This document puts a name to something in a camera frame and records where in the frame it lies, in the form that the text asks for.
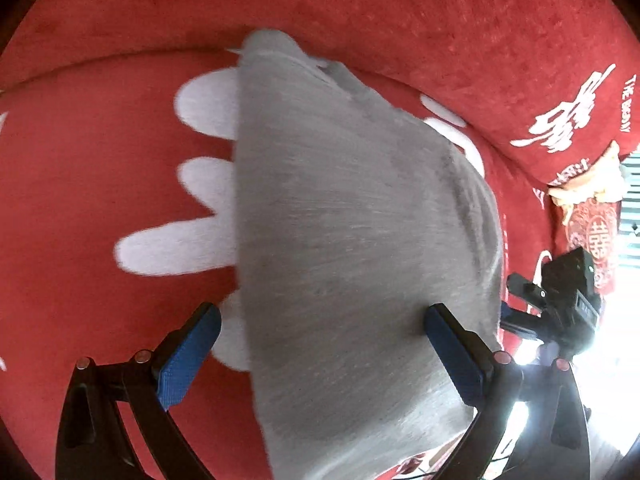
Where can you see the red emblem cushion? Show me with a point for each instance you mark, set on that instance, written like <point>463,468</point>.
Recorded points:
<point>595,232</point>

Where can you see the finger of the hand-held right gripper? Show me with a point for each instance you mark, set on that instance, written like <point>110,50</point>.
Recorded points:
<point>525,290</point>
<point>520,321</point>

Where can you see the red printed blanket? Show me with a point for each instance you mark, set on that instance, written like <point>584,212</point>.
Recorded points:
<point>100,185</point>

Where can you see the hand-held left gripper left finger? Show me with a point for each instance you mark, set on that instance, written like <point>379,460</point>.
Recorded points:
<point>190,355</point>

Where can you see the orange frilly cloth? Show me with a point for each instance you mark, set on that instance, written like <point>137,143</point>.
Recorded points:
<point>595,182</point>

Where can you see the grey small garment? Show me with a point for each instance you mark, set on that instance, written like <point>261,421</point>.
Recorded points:
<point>350,210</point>

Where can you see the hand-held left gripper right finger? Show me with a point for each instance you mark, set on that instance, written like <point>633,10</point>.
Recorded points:
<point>452,355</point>

